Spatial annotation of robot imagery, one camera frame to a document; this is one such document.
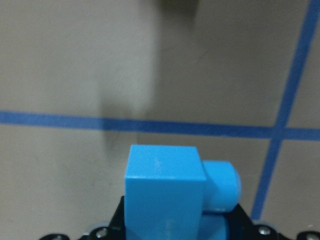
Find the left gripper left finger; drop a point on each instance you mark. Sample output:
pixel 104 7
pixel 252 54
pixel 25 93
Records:
pixel 117 223

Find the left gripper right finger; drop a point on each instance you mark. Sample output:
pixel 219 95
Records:
pixel 239 224

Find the blue toy block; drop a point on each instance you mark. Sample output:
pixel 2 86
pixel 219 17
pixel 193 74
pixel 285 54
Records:
pixel 171 194

